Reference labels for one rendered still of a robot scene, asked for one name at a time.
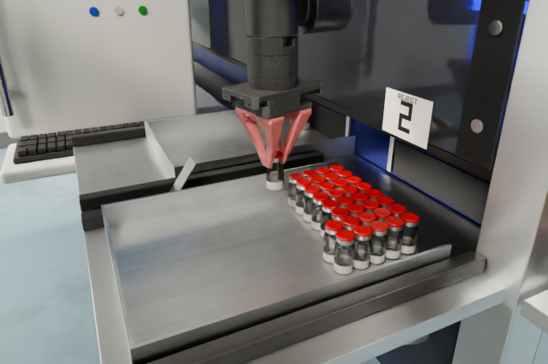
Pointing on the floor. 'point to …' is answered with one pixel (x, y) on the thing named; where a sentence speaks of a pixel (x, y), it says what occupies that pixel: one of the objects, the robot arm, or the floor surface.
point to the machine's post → (516, 203)
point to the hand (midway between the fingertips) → (274, 157)
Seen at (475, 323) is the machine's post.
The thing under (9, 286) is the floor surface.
